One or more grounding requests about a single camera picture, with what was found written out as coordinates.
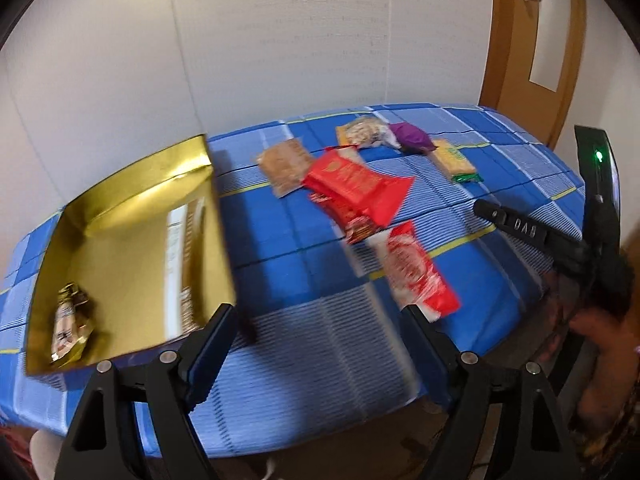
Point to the red and white snack packet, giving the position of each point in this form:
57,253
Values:
415,270

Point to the cracker packet with green end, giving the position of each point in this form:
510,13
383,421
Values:
452,160

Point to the person's right hand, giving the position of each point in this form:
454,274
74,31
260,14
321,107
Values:
607,332

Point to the large red snack packet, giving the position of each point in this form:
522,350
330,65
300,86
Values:
357,182

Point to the blue plaid tablecloth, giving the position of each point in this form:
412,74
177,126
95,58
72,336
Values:
310,350

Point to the black sesame bread packet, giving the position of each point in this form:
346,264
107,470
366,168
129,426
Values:
67,327

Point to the gold tin box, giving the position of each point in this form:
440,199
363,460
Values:
125,260

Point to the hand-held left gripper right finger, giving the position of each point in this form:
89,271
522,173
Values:
425,350

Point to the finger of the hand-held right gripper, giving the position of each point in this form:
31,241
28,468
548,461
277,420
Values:
520,230

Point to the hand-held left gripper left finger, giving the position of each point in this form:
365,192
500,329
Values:
215,347

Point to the white chair seat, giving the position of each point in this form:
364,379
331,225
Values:
44,455

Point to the white paper sheet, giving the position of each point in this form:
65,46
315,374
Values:
547,62

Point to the mixed nut snack packet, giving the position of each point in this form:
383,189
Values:
362,132

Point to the wooden door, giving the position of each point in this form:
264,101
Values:
510,60

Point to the purple snack packet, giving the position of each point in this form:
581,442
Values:
412,137

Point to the patterned clothing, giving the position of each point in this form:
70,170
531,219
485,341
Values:
617,435

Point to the clear sesame bar packet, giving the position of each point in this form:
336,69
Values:
285,167

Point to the small dark red packet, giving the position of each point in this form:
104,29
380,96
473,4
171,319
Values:
357,231

